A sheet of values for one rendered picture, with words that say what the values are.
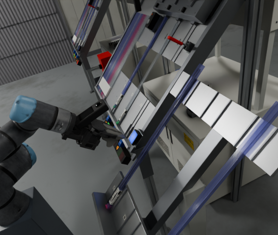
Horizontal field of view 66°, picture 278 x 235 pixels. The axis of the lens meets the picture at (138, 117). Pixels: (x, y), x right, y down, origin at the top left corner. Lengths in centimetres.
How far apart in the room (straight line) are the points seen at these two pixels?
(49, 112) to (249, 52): 71
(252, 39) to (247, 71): 12
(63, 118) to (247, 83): 70
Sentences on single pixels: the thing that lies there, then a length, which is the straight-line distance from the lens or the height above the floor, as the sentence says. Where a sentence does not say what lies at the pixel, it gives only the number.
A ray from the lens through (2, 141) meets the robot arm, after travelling 71.
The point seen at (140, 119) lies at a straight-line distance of 89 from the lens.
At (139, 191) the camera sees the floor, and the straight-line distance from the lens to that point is 163.
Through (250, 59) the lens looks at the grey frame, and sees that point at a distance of 91.
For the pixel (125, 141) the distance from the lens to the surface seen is 90.
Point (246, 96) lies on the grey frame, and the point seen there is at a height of 79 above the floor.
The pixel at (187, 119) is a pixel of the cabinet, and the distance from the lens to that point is 113.
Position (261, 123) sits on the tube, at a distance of 43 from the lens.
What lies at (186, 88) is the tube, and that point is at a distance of 56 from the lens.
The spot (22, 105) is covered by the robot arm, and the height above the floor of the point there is 108.
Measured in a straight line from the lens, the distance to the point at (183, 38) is 89.
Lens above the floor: 132
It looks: 35 degrees down
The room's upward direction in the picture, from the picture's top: 15 degrees counter-clockwise
